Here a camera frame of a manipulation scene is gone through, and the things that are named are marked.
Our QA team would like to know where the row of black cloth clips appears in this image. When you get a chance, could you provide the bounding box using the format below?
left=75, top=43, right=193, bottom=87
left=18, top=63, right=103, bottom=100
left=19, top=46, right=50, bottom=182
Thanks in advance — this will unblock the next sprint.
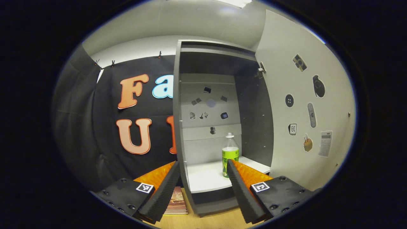
left=94, top=51, right=162, bottom=69

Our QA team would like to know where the white cabinet shelf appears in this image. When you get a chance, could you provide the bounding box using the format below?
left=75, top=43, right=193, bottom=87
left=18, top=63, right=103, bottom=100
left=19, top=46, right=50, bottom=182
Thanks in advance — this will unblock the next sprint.
left=186, top=156, right=271, bottom=194

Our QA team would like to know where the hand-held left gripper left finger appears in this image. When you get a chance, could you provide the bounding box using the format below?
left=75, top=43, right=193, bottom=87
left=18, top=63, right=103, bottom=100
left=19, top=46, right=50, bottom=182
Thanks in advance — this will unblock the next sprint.
left=95, top=161, right=181, bottom=225

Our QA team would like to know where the metal cabinet hinge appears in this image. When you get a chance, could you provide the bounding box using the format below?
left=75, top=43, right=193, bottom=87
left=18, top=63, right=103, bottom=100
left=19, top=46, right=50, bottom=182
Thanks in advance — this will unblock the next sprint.
left=254, top=62, right=267, bottom=79

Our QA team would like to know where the white cover book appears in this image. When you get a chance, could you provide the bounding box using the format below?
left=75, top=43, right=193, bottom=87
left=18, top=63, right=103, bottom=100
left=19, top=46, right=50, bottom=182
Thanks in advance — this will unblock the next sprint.
left=165, top=205, right=189, bottom=213

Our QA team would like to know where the black backdrop cloth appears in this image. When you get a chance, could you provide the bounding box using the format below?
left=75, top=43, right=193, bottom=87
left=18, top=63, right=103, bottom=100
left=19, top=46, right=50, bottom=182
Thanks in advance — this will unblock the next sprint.
left=52, top=45, right=178, bottom=193

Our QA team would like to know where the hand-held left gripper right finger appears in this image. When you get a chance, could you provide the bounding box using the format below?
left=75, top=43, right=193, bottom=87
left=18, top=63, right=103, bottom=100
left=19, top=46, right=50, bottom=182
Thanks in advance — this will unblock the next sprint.
left=226, top=159, right=321, bottom=225

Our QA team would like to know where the green label plastic bottle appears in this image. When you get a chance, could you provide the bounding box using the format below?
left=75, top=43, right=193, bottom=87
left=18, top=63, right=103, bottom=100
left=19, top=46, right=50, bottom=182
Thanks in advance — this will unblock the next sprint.
left=222, top=133, right=239, bottom=178

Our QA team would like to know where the brown cover book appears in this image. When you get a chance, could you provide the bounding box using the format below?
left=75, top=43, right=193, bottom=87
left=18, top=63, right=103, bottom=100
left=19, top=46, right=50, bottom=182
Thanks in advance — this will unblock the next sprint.
left=169, top=187, right=187, bottom=207

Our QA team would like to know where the large ceiling panel light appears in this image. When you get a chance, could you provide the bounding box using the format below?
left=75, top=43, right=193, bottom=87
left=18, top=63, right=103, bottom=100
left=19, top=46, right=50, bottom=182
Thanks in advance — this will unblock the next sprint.
left=216, top=0, right=253, bottom=9

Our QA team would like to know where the dark grey cabinet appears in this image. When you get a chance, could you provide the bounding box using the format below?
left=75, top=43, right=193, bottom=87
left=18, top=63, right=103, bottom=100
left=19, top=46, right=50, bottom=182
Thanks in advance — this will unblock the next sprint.
left=173, top=40, right=274, bottom=217

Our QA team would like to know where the beige cabinet door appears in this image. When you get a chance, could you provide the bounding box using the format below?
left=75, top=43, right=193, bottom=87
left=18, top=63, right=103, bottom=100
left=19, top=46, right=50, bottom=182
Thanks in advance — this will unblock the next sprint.
left=254, top=10, right=356, bottom=191

